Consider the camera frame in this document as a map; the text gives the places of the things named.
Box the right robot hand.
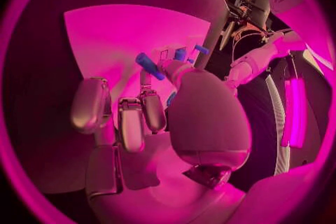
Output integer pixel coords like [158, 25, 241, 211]
[70, 59, 254, 224]

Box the blue long cylinder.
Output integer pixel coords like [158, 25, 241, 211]
[134, 52, 166, 81]

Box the white task board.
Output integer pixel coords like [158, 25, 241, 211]
[63, 4, 212, 141]

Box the blue gear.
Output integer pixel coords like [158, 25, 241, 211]
[166, 92, 178, 108]

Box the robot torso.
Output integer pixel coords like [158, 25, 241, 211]
[230, 48, 332, 194]

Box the blue peg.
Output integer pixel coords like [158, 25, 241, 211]
[193, 44, 210, 55]

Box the blue short cylinder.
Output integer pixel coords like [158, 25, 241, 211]
[174, 48, 186, 61]

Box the glowing light bar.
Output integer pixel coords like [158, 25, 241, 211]
[280, 77, 307, 148]

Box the white cable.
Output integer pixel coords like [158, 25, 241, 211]
[231, 32, 267, 67]

